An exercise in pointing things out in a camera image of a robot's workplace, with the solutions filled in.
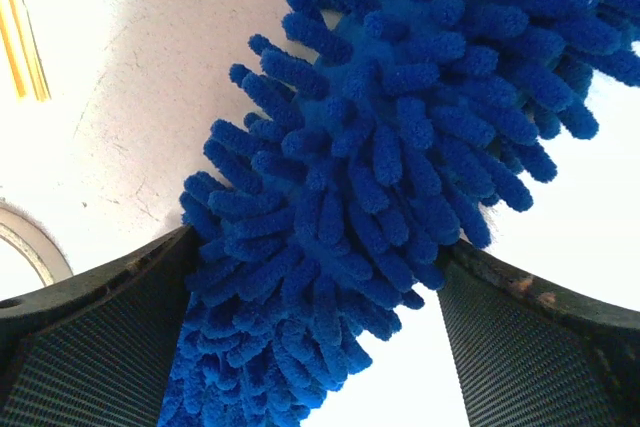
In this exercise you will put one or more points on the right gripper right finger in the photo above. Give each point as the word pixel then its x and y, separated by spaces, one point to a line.
pixel 529 352

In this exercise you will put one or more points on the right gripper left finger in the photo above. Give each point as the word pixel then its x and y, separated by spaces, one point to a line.
pixel 96 349

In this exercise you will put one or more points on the masking tape roll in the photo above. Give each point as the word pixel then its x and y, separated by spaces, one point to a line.
pixel 34 245

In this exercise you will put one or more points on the blue microfiber duster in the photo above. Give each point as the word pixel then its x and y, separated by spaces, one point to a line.
pixel 333 199

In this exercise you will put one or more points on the yellow sticky note pad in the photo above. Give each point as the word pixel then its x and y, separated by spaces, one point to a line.
pixel 22 73

